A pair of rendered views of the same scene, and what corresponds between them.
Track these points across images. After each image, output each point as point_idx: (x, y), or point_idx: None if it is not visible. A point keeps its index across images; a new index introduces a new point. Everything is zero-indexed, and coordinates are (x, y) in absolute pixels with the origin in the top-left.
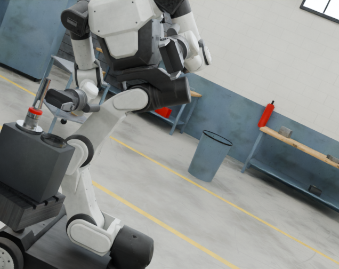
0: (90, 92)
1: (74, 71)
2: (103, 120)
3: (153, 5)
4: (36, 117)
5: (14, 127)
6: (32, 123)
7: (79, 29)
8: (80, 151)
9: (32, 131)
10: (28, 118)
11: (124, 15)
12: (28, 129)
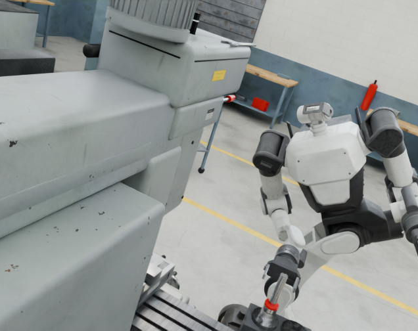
0: (300, 245)
1: (263, 201)
2: (309, 261)
3: (363, 148)
4: (275, 312)
5: (255, 328)
6: (271, 318)
7: (273, 171)
8: (288, 294)
9: (273, 328)
10: (267, 314)
11: (334, 165)
12: (269, 327)
